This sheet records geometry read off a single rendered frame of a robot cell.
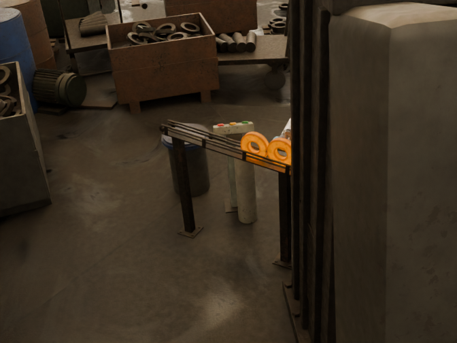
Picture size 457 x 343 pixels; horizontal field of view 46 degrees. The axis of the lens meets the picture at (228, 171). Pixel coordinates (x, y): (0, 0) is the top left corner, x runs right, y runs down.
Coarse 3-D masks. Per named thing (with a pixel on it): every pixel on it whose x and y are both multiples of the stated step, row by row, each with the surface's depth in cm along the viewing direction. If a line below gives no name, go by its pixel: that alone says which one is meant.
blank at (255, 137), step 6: (252, 132) 279; (246, 138) 281; (252, 138) 279; (258, 138) 277; (264, 138) 277; (246, 144) 283; (258, 144) 279; (264, 144) 277; (246, 150) 285; (252, 150) 285; (258, 150) 284; (264, 150) 279; (264, 156) 281
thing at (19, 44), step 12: (0, 12) 480; (12, 12) 478; (0, 24) 453; (12, 24) 462; (0, 36) 457; (12, 36) 465; (24, 36) 480; (0, 48) 461; (12, 48) 468; (24, 48) 480; (0, 60) 464; (12, 60) 471; (24, 60) 481; (24, 72) 484; (36, 108) 504
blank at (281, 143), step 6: (276, 138) 273; (282, 138) 271; (270, 144) 274; (276, 144) 272; (282, 144) 270; (288, 144) 269; (270, 150) 276; (276, 150) 277; (288, 150) 270; (270, 156) 278; (276, 156) 276; (288, 156) 272; (282, 162) 276; (288, 162) 274
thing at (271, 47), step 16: (288, 0) 523; (288, 16) 531; (288, 32) 483; (224, 48) 512; (240, 48) 508; (256, 48) 517; (272, 48) 514; (288, 48) 491; (224, 64) 499; (240, 64) 498; (272, 64) 498; (272, 80) 507
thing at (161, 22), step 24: (120, 24) 516; (144, 24) 514; (168, 24) 506; (192, 24) 520; (120, 48) 457; (144, 48) 462; (168, 48) 466; (192, 48) 471; (120, 72) 467; (144, 72) 472; (168, 72) 477; (192, 72) 482; (216, 72) 487; (120, 96) 479; (144, 96) 484; (168, 96) 489
